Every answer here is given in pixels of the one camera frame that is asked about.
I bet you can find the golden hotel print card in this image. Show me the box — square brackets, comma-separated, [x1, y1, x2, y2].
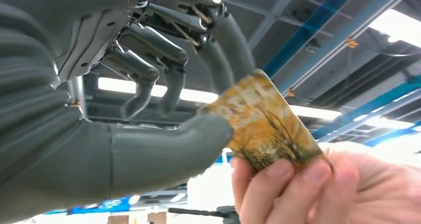
[197, 68, 335, 174]

